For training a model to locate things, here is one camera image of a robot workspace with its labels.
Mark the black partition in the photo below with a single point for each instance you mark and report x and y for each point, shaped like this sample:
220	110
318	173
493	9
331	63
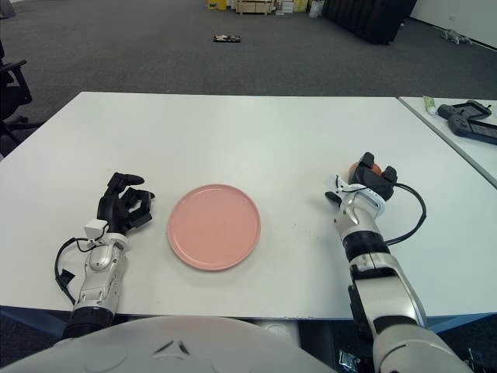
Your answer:
369	17

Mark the black tray on floor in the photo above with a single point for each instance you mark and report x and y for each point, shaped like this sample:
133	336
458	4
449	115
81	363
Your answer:
226	38

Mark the white bag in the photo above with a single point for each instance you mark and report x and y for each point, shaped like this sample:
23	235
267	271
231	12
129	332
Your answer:
315	8

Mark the green white tube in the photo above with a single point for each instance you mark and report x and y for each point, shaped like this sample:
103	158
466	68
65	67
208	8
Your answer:
428	104

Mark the black office chair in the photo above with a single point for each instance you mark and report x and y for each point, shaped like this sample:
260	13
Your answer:
9	97

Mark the wooden crate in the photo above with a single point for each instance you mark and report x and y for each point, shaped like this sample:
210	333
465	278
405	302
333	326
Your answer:
252	7

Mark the yellow box with black print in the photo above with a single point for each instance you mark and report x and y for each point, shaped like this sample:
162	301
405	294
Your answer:
214	4

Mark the pale yellow box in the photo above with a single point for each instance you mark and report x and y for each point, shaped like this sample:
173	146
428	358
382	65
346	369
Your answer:
301	4

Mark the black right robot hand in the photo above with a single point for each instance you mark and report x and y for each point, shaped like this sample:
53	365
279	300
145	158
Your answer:
374	180

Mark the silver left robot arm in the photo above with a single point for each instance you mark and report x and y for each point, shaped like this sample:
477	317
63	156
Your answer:
99	262

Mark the small shiny metal object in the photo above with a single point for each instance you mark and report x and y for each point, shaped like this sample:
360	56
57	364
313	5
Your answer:
348	358

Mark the pink round plate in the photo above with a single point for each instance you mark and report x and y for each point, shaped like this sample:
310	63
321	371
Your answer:
213	227

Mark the red yellow apple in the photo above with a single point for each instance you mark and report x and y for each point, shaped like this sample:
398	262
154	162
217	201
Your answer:
353	168

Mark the black handheld controller with frame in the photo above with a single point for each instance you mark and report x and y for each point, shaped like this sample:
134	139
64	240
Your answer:
446	109

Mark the white cardboard boxes stack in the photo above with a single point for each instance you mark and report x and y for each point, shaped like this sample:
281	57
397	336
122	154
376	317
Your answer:
284	7

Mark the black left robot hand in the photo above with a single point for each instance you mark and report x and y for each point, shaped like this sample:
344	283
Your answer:
108	208

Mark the grey toy robot dog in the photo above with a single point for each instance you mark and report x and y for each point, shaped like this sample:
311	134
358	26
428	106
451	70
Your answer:
456	36

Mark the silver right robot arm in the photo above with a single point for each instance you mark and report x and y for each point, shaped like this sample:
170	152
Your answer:
388	287

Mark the grey robot torso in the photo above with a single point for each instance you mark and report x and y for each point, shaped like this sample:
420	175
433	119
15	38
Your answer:
155	349

